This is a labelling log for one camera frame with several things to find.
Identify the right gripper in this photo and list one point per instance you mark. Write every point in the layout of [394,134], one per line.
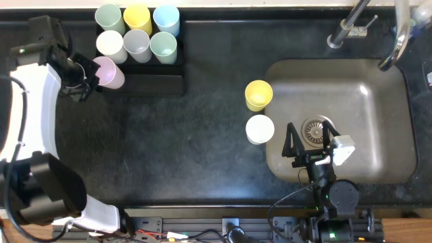
[310,158]

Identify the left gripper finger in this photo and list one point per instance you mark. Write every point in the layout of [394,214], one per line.
[90,69]

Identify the pink cup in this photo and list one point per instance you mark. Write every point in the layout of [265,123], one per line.
[109,72]

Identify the white cup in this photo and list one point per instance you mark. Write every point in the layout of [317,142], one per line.
[109,44]
[260,129]

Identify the yellow cup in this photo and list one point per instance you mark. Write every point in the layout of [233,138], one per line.
[136,17]
[258,94]

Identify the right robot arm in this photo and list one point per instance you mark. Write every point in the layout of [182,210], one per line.
[342,197]

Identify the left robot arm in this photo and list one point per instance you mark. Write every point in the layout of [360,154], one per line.
[37,108]

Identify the grey cup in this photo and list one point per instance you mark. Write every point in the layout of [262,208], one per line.
[136,42]

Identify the green cup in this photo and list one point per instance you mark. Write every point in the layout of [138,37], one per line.
[163,45]
[108,17]

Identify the black tray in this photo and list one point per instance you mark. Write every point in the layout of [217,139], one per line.
[152,84]

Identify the steel sink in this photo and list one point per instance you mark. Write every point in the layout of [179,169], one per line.
[378,111]

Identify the blue cup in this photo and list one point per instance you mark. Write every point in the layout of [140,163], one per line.
[166,18]

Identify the steel tap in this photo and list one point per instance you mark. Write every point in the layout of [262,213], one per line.
[401,37]

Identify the blue soap bottle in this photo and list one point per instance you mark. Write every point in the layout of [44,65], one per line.
[422,15]

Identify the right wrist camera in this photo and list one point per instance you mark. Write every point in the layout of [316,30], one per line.
[342,148]

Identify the mounting rail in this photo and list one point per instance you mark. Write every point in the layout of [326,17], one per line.
[202,226]

